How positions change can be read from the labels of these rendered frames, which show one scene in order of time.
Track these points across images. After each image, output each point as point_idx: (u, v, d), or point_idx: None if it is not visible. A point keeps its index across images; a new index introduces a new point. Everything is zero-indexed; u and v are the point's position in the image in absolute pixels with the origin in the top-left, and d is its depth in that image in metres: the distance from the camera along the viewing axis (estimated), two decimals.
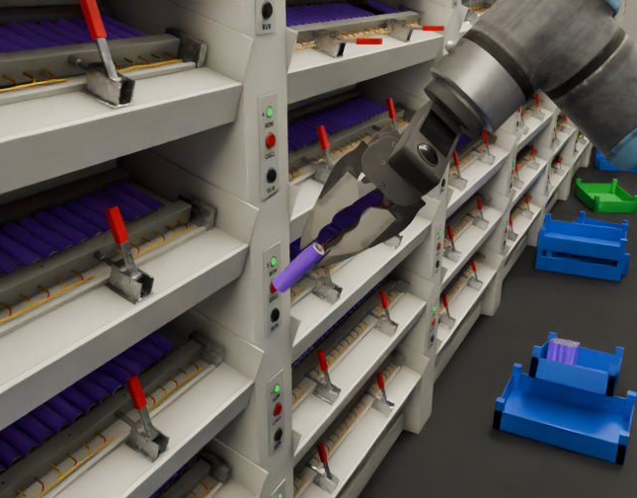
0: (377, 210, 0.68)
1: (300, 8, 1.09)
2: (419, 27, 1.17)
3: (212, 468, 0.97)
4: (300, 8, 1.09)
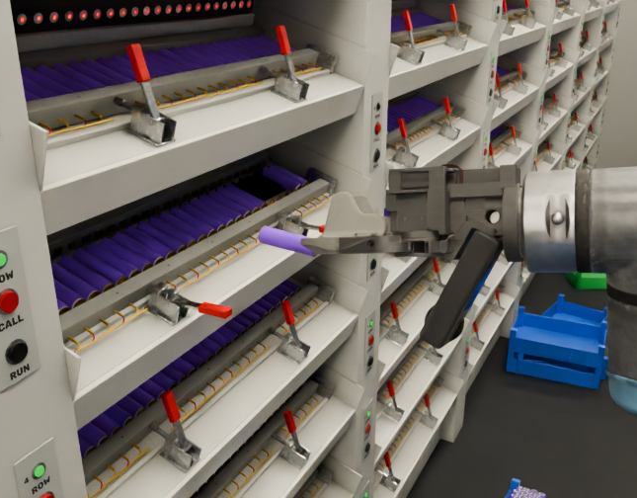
0: (388, 253, 0.68)
1: (154, 221, 0.85)
2: (315, 226, 0.93)
3: None
4: (154, 220, 0.85)
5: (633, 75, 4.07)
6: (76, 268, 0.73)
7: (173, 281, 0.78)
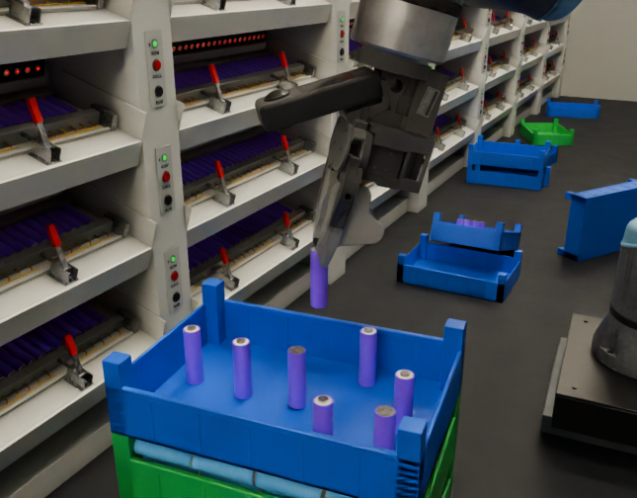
0: (334, 187, 0.66)
1: None
2: None
3: (115, 224, 1.21)
4: None
5: None
6: None
7: None
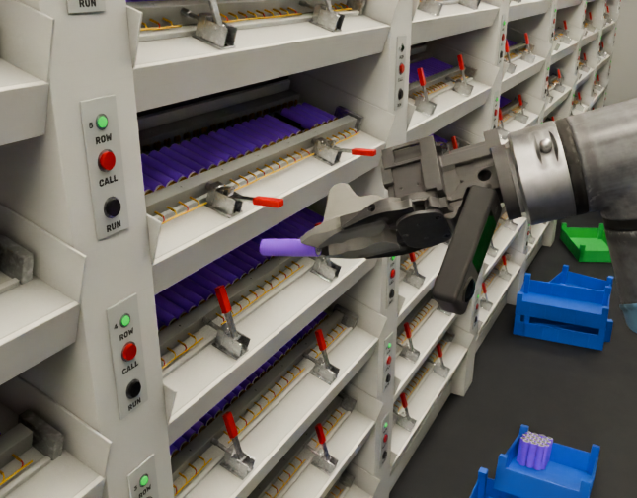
0: (388, 243, 0.69)
1: (204, 137, 0.94)
2: (348, 149, 1.02)
3: None
4: (204, 137, 0.94)
5: (635, 59, 4.16)
6: (142, 167, 0.81)
7: (225, 185, 0.86)
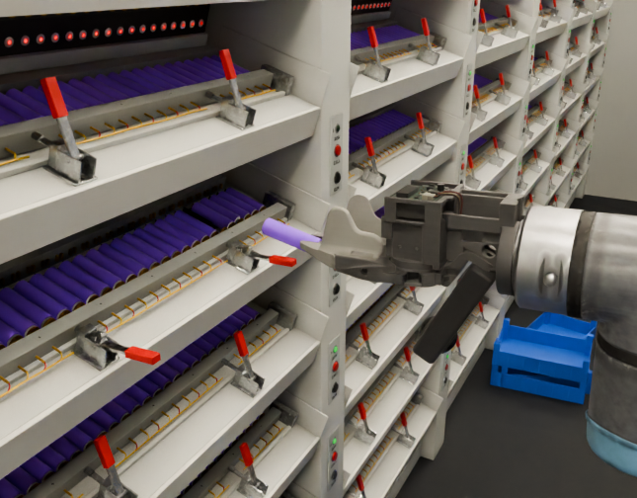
0: (387, 258, 0.68)
1: (92, 254, 0.82)
2: (265, 257, 0.90)
3: None
4: (92, 253, 0.82)
5: (625, 81, 4.04)
6: None
7: (106, 320, 0.74)
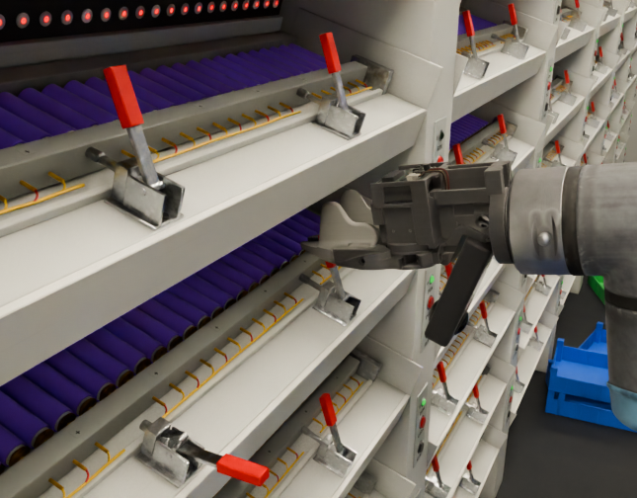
0: None
1: None
2: (332, 273, 0.70)
3: None
4: None
5: None
6: (18, 388, 0.49)
7: (178, 405, 0.54)
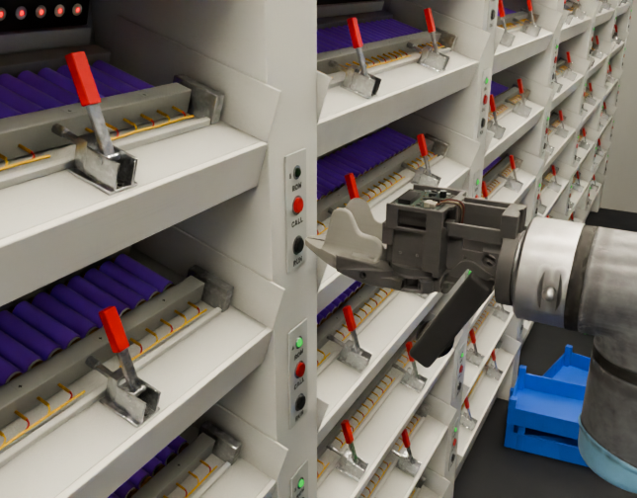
0: (386, 262, 0.68)
1: None
2: (120, 359, 0.54)
3: None
4: None
5: None
6: None
7: None
